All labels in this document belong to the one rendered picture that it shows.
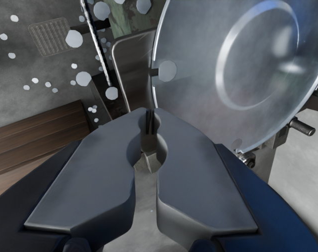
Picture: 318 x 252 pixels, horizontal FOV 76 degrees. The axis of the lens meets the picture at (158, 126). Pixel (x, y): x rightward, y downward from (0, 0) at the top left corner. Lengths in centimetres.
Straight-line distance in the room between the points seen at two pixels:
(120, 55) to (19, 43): 81
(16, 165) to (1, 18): 52
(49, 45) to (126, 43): 63
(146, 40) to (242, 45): 11
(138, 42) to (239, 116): 18
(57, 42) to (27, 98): 34
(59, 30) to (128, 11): 50
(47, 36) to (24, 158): 41
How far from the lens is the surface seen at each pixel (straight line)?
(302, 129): 45
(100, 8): 32
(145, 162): 50
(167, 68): 21
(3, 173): 82
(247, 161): 38
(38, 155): 80
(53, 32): 81
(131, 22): 34
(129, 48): 20
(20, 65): 101
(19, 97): 105
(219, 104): 27
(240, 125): 32
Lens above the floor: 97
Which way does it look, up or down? 50 degrees down
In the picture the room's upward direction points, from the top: 140 degrees clockwise
